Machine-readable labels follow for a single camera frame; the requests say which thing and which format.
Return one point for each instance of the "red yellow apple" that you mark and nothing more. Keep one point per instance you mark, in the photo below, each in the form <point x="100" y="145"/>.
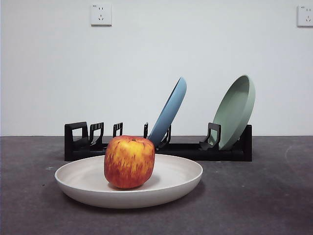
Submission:
<point x="129" y="161"/>

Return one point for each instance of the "pale yellow round plate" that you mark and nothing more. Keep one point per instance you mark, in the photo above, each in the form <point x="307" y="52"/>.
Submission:
<point x="176" y="181"/>

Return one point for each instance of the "blue round plate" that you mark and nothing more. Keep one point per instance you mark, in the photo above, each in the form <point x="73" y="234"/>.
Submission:
<point x="170" y="112"/>

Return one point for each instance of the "black plate rack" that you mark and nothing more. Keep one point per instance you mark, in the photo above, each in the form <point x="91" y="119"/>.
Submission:
<point x="195" y="151"/>

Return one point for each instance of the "green round plate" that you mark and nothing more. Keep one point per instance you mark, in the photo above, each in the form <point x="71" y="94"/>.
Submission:
<point x="234" y="115"/>

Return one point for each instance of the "white wall socket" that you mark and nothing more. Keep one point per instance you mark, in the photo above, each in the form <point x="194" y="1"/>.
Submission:
<point x="101" y="14"/>
<point x="305" y="16"/>

